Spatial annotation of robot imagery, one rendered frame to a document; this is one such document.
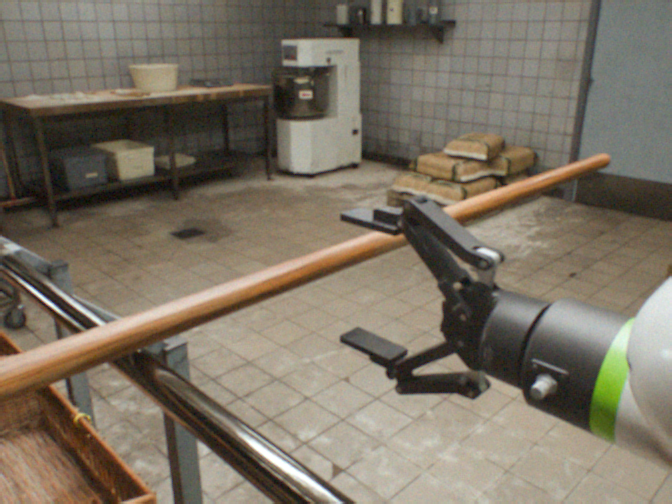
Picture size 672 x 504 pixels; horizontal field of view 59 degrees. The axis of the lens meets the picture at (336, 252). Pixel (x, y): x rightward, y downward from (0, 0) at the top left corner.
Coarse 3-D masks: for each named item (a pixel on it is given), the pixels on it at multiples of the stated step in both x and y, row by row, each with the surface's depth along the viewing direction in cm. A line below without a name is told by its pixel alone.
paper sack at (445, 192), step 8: (432, 184) 471; (440, 184) 465; (448, 184) 462; (456, 184) 460; (464, 184) 460; (472, 184) 461; (480, 184) 464; (488, 184) 470; (496, 184) 478; (432, 192) 466; (440, 192) 461; (448, 192) 456; (456, 192) 452; (464, 192) 451; (472, 192) 458; (480, 192) 466; (440, 200) 460; (448, 200) 455; (456, 200) 451; (464, 200) 454
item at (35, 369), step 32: (608, 160) 117; (512, 192) 91; (320, 256) 64; (352, 256) 67; (224, 288) 56; (256, 288) 57; (288, 288) 60; (128, 320) 49; (160, 320) 50; (192, 320) 53; (32, 352) 44; (64, 352) 45; (96, 352) 47; (128, 352) 49; (0, 384) 42; (32, 384) 43
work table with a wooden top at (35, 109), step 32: (96, 96) 487; (128, 96) 487; (160, 96) 487; (192, 96) 506; (224, 96) 529; (256, 96) 558; (128, 128) 553; (224, 128) 625; (224, 160) 572; (256, 160) 578; (64, 192) 461; (96, 192) 473
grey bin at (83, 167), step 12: (48, 156) 479; (60, 156) 472; (72, 156) 472; (84, 156) 472; (96, 156) 476; (60, 168) 470; (72, 168) 466; (84, 168) 473; (96, 168) 480; (60, 180) 477; (72, 180) 469; (84, 180) 476; (96, 180) 483
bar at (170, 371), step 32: (0, 256) 72; (32, 256) 124; (32, 288) 64; (64, 288) 130; (64, 320) 58; (96, 320) 56; (160, 352) 95; (160, 384) 47; (192, 384) 47; (192, 416) 43; (224, 416) 42; (192, 448) 104; (224, 448) 41; (256, 448) 39; (192, 480) 106; (256, 480) 38; (288, 480) 37; (320, 480) 37
